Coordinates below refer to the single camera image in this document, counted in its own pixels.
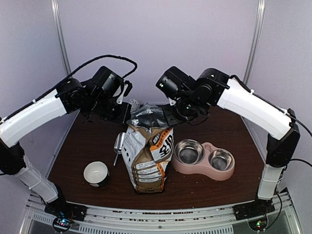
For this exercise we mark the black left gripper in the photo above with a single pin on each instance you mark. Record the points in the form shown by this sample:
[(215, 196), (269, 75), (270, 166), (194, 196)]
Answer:
[(123, 115)]

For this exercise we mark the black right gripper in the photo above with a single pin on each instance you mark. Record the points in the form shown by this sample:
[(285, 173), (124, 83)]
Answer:
[(171, 119)]

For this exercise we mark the dog food bag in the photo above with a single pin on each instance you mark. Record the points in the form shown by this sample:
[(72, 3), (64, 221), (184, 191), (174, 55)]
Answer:
[(147, 149)]

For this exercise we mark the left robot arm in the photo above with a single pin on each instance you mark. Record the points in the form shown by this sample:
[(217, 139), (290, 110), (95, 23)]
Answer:
[(102, 95)]

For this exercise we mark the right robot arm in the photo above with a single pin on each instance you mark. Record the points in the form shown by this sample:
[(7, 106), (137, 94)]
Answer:
[(191, 97)]

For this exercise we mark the metal food scoop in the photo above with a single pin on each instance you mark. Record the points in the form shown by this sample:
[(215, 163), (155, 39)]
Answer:
[(118, 145)]

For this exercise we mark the pink double pet feeder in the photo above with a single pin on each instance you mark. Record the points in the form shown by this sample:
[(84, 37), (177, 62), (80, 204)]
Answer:
[(203, 167)]

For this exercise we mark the large steel feeder bowl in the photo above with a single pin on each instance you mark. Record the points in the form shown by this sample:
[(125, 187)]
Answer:
[(189, 152)]

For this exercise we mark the white ceramic bowl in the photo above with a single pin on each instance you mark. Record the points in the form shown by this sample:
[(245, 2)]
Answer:
[(96, 174)]

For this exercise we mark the small steel feeder bowl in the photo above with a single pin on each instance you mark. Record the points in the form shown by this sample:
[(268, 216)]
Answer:
[(221, 160)]

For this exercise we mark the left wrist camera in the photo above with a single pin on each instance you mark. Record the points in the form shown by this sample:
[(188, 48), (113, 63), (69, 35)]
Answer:
[(124, 91)]

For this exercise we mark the aluminium front rail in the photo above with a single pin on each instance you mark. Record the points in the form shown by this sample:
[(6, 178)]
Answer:
[(211, 220)]

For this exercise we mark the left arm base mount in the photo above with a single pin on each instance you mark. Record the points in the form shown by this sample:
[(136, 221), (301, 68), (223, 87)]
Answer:
[(65, 213)]

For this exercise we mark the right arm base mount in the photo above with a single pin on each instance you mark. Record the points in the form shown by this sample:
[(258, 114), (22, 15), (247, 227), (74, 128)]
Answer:
[(255, 212)]

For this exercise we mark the right aluminium frame post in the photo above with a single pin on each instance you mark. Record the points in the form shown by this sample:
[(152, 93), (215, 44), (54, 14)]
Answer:
[(258, 26)]

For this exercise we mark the aluminium frame post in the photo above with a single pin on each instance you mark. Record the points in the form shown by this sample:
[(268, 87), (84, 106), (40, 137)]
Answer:
[(60, 35), (258, 26)]

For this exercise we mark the left aluminium frame post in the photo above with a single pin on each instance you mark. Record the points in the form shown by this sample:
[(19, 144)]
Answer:
[(60, 35)]

